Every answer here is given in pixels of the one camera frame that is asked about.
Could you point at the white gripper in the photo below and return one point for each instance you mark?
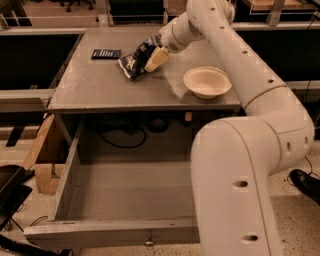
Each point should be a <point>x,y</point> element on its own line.
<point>170,38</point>

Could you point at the blue chip bag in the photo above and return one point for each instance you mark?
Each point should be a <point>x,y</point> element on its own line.
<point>133,65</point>

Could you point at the white paper bowl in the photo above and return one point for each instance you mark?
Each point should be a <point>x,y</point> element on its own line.
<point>207,82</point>

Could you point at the open grey top drawer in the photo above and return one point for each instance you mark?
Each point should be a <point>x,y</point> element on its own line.
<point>115,197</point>

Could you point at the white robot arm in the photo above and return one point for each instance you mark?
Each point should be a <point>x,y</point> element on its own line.
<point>232,158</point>

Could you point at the black office chair base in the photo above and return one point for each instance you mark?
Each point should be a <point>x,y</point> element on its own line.
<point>68,4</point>

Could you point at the black shoe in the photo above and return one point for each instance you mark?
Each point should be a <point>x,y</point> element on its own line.
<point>307,184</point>

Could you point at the grey cabinet table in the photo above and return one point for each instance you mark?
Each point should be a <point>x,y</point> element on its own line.
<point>100,86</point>

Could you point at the black equipment at left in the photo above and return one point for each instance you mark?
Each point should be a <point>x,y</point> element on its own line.
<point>13,191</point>

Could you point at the cardboard box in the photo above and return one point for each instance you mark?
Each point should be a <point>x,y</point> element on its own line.
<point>47,156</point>

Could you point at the brass drawer knob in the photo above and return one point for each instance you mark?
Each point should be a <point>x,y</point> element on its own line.
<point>149,242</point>

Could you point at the dark flat snack packet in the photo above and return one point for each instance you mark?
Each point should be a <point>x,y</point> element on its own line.
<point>99,54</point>

